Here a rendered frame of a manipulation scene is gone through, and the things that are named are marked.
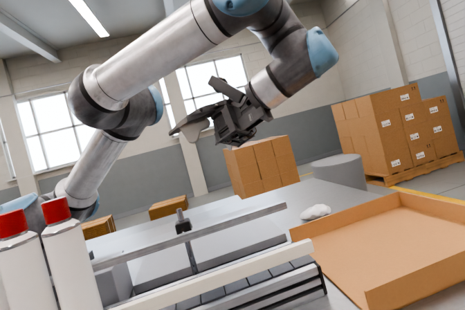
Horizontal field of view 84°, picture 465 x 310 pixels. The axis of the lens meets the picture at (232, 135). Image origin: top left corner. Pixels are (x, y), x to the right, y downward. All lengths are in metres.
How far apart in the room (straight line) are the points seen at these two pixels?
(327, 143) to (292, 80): 6.12
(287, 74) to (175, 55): 0.19
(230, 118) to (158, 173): 5.36
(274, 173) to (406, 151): 1.65
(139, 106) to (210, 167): 5.19
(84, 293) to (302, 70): 0.49
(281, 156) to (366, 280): 3.29
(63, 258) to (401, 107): 3.71
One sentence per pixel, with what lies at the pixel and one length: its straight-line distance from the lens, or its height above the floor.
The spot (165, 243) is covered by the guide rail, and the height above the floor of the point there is 0.96.
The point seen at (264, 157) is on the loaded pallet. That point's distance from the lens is 3.66.
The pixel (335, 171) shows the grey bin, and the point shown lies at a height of 0.56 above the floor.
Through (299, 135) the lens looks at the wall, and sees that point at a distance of 6.27.
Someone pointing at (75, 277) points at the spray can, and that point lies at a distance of 0.49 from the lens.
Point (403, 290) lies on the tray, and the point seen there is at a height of 0.85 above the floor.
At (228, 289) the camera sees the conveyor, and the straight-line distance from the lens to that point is 0.47.
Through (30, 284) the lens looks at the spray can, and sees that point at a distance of 0.51.
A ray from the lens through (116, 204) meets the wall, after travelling 6.09.
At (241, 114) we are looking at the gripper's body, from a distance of 0.52.
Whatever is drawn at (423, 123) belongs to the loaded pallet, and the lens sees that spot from 4.05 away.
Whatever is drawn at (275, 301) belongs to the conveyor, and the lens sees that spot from 0.47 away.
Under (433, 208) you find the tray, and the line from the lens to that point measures 0.72.
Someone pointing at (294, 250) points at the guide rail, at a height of 0.91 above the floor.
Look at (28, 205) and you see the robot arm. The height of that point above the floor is 1.07.
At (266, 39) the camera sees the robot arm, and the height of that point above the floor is 1.26.
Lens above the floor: 1.11
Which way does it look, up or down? level
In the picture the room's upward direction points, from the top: 15 degrees counter-clockwise
